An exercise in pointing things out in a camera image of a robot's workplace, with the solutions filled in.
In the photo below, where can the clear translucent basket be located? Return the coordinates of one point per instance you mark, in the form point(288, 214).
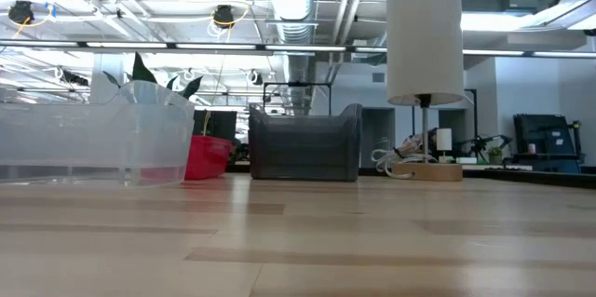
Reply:
point(93, 143)

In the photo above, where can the black background robot arm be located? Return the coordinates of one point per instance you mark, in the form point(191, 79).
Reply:
point(482, 143)

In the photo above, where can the white cylindrical lamp shade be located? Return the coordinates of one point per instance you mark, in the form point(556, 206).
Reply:
point(424, 41)

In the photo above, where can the green leafy plant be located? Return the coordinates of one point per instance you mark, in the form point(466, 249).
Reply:
point(141, 71)

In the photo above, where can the long ceiling light strip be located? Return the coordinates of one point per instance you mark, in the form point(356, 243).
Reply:
point(307, 48)

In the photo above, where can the grey metal lamp pole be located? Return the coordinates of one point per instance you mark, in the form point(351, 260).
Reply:
point(425, 129)

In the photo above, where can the small white background lamp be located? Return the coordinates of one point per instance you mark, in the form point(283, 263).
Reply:
point(443, 139)

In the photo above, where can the black monitor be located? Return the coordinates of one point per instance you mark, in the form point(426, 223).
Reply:
point(219, 125)

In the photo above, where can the small green potted plant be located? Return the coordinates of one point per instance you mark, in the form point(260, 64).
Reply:
point(494, 153)

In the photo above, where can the round wooden lamp base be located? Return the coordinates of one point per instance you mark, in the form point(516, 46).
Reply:
point(428, 172)

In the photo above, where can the red plant pot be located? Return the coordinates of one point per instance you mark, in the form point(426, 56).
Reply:
point(207, 157)

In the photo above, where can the black background machine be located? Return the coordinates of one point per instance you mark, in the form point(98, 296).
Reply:
point(547, 143)

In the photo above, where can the silver ceiling ventilation duct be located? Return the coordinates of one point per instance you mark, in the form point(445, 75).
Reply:
point(293, 13)

